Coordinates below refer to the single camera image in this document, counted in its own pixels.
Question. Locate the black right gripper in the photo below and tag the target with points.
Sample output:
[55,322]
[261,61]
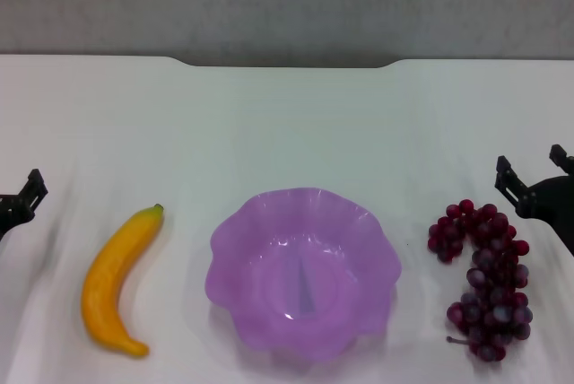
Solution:
[556,204]

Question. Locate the dark red grape bunch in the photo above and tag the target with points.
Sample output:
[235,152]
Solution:
[493,281]

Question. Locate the purple translucent scalloped bowl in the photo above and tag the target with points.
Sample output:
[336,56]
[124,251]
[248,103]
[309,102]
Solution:
[269,263]

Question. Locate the yellow banana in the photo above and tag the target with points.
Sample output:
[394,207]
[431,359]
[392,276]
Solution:
[107,276]

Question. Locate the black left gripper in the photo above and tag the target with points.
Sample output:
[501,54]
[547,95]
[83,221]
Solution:
[8,215]

